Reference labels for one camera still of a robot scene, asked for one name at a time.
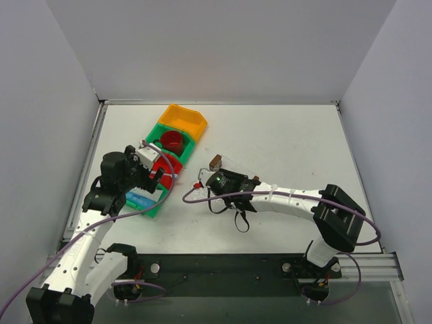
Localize clear glass tray wooden handles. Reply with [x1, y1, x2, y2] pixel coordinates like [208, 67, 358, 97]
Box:
[198, 154, 259, 200]

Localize red cup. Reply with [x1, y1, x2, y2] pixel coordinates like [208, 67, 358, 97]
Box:
[153, 130, 184, 155]

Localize white toothbrush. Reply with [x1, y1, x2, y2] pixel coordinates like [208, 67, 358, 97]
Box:
[163, 173, 179, 179]

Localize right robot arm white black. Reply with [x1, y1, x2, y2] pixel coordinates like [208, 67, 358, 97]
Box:
[198, 168, 365, 268]

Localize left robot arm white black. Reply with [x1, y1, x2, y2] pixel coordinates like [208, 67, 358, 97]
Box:
[26, 143, 164, 323]

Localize white toothpaste tube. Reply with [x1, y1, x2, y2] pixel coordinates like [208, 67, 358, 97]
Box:
[130, 188, 163, 202]

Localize blue toothpaste box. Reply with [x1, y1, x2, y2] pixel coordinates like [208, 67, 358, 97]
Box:
[126, 192, 155, 210]

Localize red plastic bin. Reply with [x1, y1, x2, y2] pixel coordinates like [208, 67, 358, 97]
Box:
[151, 154, 183, 189]

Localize green plastic bin upper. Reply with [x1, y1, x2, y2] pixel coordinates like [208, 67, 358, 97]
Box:
[145, 124, 195, 163]

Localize yellow plastic bin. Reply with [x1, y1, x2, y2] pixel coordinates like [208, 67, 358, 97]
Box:
[158, 104, 208, 142]

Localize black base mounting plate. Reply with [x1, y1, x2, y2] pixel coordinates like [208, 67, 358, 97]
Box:
[112, 253, 342, 301]

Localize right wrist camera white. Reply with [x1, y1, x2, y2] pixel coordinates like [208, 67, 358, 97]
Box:
[198, 168, 215, 186]

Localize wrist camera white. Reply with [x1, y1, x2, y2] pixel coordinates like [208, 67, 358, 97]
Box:
[198, 168, 215, 186]
[136, 144, 161, 170]

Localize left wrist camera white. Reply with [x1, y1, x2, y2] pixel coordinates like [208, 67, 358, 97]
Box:
[136, 144, 161, 170]

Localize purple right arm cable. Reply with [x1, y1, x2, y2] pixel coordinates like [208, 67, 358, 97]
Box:
[182, 184, 382, 306]

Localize aluminium frame rail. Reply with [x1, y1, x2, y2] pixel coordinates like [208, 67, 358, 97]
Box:
[40, 252, 405, 288]

